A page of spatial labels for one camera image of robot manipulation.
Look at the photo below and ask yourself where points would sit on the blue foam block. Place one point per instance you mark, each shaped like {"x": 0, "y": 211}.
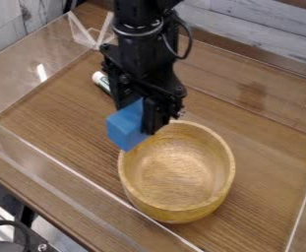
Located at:
{"x": 123, "y": 126}

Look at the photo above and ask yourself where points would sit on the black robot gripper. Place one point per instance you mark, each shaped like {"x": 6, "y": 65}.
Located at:
{"x": 153, "y": 40}

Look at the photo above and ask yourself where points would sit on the black metal table frame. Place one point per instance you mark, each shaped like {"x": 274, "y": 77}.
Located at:
{"x": 18, "y": 236}

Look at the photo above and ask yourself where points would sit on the clear acrylic tray wall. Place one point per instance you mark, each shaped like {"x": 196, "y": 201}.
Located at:
{"x": 58, "y": 159}

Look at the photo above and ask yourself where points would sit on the brown wooden bowl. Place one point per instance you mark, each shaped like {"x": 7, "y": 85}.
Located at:
{"x": 178, "y": 174}

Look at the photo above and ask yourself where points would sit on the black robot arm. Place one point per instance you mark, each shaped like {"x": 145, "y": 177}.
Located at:
{"x": 139, "y": 61}

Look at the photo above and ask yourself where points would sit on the green white marker pen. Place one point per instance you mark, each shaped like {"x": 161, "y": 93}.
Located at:
{"x": 101, "y": 80}

